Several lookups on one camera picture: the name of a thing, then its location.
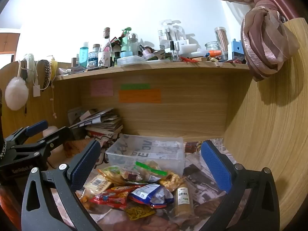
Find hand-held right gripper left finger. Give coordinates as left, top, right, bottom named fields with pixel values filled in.
left=21, top=139, right=103, bottom=231

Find printed newspaper pattern cloth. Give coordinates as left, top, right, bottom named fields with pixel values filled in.
left=48, top=135, right=239, bottom=231

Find clear plastic storage box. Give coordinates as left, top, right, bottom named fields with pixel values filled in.
left=105, top=133, right=186, bottom=176

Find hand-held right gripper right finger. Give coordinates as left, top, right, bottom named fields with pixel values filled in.
left=200, top=140, right=281, bottom=231

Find frosted bottle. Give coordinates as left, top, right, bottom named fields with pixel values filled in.
left=127, top=33, right=139, bottom=57

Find red snack packet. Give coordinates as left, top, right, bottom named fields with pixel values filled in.
left=89, top=185, right=145, bottom=210

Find glass jar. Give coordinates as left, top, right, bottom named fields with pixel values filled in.
left=205, top=41, right=223, bottom=59

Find yellow noodle snack packet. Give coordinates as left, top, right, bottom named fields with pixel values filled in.
left=125, top=206, right=157, bottom=222

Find blue white snack packet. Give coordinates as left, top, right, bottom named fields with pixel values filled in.
left=129, top=183, right=174, bottom=208

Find green pump bottle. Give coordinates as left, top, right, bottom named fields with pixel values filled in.
left=120, top=27, right=132, bottom=53

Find stack of books and papers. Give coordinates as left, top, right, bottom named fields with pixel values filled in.
left=67, top=108, right=124, bottom=147

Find wooden desk hutch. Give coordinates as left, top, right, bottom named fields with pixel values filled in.
left=0, top=18, right=308, bottom=231

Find orange cracker packet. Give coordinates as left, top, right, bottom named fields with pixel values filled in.
left=159, top=172, right=186, bottom=193

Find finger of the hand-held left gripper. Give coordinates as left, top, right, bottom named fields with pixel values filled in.
left=7, top=126, right=75, bottom=171
left=3, top=120, right=49, bottom=150

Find clear lidded container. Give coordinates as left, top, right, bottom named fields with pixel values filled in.
left=117, top=55, right=148, bottom=66

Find white fluffy headband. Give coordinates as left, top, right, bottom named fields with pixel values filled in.
left=23, top=53, right=38, bottom=83

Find pink sheer curtain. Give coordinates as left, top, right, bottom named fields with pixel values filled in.
left=198, top=0, right=301, bottom=82

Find yellow hanging item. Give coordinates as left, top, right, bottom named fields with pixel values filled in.
left=50, top=58, right=59, bottom=77

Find green yellow snack packet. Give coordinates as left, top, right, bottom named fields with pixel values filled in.
left=97, top=166, right=126, bottom=186

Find clear blister packaging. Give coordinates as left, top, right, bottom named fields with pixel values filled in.
left=158, top=19, right=187, bottom=50

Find white box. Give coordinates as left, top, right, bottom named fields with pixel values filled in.
left=179, top=43, right=201, bottom=56

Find clear biscuit packet orange edges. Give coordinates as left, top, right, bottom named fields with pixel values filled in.
left=83, top=174, right=112, bottom=195

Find beige snack packet green label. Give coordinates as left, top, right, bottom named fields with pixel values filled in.
left=172, top=183, right=195, bottom=218

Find clear packet brown contents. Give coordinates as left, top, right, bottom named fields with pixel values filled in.
left=113, top=215, right=200, bottom=231

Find turquoise bottle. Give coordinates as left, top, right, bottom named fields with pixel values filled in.
left=79, top=42, right=89, bottom=68

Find tall clear canister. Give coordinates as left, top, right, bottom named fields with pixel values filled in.
left=214, top=27, right=228, bottom=59

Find dark blue bottle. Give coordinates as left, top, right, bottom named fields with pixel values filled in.
left=87, top=44, right=100, bottom=68

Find small perfume vial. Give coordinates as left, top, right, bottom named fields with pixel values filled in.
left=170, top=41, right=181, bottom=62

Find orange sticky note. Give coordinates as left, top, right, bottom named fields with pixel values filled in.
left=119, top=89, right=162, bottom=103

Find wooden cabinet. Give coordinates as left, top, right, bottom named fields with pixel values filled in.
left=0, top=32, right=21, bottom=53

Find black braided headband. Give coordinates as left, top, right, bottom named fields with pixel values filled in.
left=41, top=60, right=52, bottom=89

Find blue box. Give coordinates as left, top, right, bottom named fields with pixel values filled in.
left=231, top=38, right=244, bottom=60

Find clear packet green strip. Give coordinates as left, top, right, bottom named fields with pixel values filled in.
left=135, top=161, right=168, bottom=183

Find white fluffy pompom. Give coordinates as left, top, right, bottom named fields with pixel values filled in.
left=5, top=76, right=29, bottom=111

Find green sticky note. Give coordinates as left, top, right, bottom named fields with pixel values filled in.
left=121, top=84, right=151, bottom=90

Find clear glass bottle pink print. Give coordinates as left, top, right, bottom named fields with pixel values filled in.
left=99, top=27, right=113, bottom=67

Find orange-red clothing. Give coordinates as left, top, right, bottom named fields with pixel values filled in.
left=0, top=188, right=21, bottom=230

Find pink sticky note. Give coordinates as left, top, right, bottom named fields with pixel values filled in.
left=91, top=79, right=113, bottom=96

